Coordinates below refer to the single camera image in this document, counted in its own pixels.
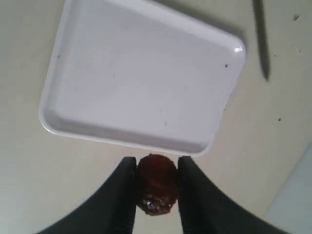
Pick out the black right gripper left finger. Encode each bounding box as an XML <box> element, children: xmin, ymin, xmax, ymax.
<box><xmin>40</xmin><ymin>157</ymin><xmax>137</xmax><ymax>234</ymax></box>

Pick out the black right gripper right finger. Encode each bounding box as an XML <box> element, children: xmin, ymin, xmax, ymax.
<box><xmin>178</xmin><ymin>156</ymin><xmax>284</xmax><ymax>234</ymax></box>

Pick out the white plastic tray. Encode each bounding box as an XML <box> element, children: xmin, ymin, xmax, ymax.
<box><xmin>39</xmin><ymin>0</ymin><xmax>246</xmax><ymax>156</ymax></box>

